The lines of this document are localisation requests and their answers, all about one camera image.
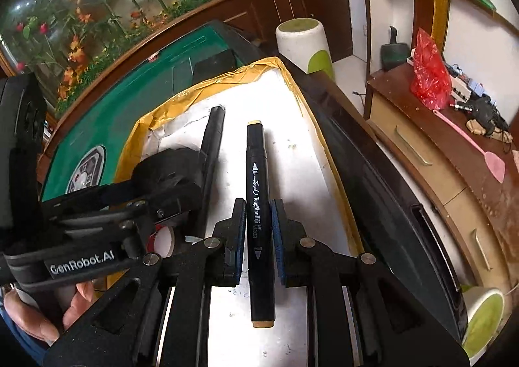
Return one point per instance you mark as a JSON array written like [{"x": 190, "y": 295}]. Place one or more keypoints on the wooden drawer cabinet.
[{"x": 425, "y": 140}]

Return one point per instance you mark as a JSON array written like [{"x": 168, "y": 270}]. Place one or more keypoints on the small wooden piece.
[{"x": 478, "y": 127}]

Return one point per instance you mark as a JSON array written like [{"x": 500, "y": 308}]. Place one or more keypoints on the white green cup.
[{"x": 484, "y": 322}]

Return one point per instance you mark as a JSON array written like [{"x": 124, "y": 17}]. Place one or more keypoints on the flower and bamboo mural panel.
[{"x": 101, "y": 6}]

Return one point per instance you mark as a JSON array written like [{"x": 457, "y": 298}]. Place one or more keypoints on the mahjong table control panel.
[{"x": 87, "y": 168}]

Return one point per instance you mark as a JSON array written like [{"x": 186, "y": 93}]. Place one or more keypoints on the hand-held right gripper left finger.
[{"x": 241, "y": 241}]

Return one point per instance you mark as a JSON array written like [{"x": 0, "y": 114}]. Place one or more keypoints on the black tape roll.
[{"x": 170, "y": 168}]

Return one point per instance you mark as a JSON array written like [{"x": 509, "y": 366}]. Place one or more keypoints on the green mahjong table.
[{"x": 133, "y": 99}]

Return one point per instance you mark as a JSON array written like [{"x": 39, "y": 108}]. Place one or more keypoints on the gold-lined white box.
[{"x": 300, "y": 127}]

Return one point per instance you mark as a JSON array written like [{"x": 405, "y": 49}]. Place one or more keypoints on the red and white tape roll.
[{"x": 163, "y": 241}]

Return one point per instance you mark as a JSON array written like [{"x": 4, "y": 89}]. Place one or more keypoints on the dark green dustpan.
[{"x": 394, "y": 52}]

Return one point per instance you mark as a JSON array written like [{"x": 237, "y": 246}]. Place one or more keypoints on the pink fly swatter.
[{"x": 495, "y": 166}]

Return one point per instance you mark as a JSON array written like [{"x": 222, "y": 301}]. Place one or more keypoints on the person's left hand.
[{"x": 81, "y": 302}]

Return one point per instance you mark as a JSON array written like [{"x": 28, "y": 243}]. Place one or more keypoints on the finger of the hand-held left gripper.
[
  {"x": 178, "y": 204},
  {"x": 89, "y": 194}
]

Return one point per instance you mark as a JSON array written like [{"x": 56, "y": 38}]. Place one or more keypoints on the white electronics box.
[{"x": 462, "y": 85}]

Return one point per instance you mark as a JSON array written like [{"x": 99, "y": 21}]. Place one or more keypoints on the white and green stool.
[{"x": 300, "y": 46}]

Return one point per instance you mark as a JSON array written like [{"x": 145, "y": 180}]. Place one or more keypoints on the dark wooden cabinet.
[{"x": 320, "y": 6}]

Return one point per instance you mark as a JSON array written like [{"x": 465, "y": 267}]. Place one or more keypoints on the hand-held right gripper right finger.
[{"x": 277, "y": 245}]

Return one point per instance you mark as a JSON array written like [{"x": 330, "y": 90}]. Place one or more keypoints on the small red object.
[{"x": 154, "y": 58}]

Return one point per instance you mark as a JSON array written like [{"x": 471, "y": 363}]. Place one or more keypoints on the red plastic bag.
[{"x": 429, "y": 71}]

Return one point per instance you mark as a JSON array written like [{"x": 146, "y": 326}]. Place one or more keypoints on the black marker with tan caps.
[{"x": 259, "y": 188}]

